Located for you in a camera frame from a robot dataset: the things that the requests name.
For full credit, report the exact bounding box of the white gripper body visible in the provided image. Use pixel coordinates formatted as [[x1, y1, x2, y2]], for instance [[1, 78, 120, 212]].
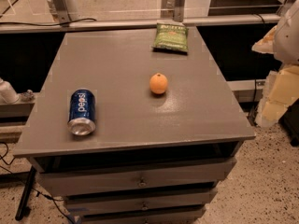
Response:
[[273, 0, 299, 64]]

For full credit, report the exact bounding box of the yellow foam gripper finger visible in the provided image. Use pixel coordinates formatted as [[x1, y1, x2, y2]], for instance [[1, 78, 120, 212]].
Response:
[[255, 64, 299, 128], [251, 25, 277, 54]]

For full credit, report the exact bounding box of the blue pepsi can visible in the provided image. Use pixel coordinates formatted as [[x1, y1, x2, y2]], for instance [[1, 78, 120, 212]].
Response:
[[67, 89, 95, 136]]

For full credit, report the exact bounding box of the grey side ledge right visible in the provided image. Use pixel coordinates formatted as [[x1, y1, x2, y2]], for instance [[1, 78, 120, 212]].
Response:
[[228, 79, 265, 103]]

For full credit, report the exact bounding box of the grey side ledge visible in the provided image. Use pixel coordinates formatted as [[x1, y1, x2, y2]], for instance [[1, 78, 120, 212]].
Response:
[[228, 79, 265, 103], [0, 93, 36, 119]]

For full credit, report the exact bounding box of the green chip bag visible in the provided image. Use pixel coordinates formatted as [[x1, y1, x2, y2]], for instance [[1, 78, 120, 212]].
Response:
[[153, 23, 189, 53]]

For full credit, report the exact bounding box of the orange fruit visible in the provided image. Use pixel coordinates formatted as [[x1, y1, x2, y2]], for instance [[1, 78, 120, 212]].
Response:
[[149, 73, 168, 94]]

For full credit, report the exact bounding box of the grey drawer cabinet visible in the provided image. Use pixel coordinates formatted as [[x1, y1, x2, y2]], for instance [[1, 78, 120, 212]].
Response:
[[12, 26, 257, 224]]

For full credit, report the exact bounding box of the bottom grey drawer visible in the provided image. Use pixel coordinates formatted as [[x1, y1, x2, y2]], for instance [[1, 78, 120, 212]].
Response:
[[80, 205, 206, 224]]

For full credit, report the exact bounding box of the grey drawer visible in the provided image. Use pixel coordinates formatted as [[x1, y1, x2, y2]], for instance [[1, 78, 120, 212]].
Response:
[[80, 205, 206, 224], [36, 158, 236, 196], [65, 189, 217, 216]]

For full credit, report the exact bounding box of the middle grey drawer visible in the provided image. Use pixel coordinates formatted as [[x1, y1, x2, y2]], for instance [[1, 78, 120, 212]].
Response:
[[65, 189, 217, 216]]

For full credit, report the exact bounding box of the top grey drawer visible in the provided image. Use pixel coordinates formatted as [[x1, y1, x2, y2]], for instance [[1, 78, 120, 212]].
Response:
[[36, 158, 236, 196]]

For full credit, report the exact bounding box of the grey side ledge left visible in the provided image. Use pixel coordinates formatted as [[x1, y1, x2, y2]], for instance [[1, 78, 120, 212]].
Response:
[[0, 93, 36, 119]]

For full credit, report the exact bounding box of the white pipe fitting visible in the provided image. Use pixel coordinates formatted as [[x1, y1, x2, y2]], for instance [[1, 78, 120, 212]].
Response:
[[0, 78, 19, 104]]

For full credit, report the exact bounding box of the black metal leg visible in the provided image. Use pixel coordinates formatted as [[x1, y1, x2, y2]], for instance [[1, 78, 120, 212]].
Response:
[[15, 167, 36, 221]]

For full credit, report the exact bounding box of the centre metal frame post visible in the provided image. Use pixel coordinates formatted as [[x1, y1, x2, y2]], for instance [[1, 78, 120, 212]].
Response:
[[161, 0, 185, 22]]

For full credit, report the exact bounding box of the metal frame post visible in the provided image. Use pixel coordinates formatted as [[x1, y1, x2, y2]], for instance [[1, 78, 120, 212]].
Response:
[[46, 0, 78, 23], [161, 0, 185, 22]]

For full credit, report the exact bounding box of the grey metal rail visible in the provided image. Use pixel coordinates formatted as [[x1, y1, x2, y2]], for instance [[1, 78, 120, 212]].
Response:
[[0, 13, 280, 34]]

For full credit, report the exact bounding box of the left metal frame post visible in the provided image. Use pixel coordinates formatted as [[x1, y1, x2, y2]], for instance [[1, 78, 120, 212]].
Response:
[[46, 0, 78, 23]]

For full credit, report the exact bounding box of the black cable on rail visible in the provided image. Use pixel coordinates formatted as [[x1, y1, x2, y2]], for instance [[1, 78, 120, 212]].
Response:
[[0, 17, 98, 27]]

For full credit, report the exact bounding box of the black floor cable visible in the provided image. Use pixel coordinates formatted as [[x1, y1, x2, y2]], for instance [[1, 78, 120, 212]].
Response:
[[0, 141, 76, 224]]

